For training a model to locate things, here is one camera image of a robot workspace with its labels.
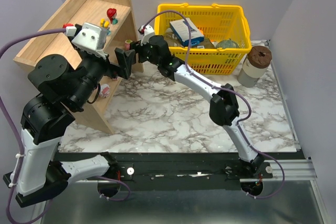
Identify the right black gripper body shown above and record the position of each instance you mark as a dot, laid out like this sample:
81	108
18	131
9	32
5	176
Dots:
142	51

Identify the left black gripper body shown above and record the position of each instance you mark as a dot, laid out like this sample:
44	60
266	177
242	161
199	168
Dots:
113	66

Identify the pink green toy figure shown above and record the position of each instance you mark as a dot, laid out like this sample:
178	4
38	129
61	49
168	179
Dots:
127	44

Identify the small pink cupcake toy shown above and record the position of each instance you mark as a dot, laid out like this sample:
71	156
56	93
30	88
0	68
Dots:
104	90

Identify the yellow blue duck toy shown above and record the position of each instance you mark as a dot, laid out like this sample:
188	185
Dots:
106	25

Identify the red haired mermaid toy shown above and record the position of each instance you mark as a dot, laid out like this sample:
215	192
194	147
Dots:
112	16

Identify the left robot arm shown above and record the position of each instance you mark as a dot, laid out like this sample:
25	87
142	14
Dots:
63	90

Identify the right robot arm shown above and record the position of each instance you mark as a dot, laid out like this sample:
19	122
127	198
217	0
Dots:
223	105

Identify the wooden shelf unit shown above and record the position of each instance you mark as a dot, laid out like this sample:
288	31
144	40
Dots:
78	12

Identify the brown paper package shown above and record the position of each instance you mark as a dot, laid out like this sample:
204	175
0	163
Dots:
173	41

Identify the blue white razor box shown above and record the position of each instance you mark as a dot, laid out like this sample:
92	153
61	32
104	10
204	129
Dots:
181	30

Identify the yellow plastic basket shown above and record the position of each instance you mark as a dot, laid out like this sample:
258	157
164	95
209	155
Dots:
217	22

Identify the green round melon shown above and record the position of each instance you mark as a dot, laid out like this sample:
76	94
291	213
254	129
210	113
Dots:
228	43

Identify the grey cup brown lid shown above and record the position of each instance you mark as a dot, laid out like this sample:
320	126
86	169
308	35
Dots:
254	66

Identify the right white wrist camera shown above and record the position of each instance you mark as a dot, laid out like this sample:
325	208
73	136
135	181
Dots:
147	32

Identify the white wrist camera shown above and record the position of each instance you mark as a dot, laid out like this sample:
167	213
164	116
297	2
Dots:
89	38
147	32

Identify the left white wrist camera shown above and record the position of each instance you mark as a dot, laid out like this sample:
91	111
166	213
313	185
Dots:
89	38

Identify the black mounting rail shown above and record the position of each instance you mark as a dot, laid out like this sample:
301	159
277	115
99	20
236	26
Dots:
178	171

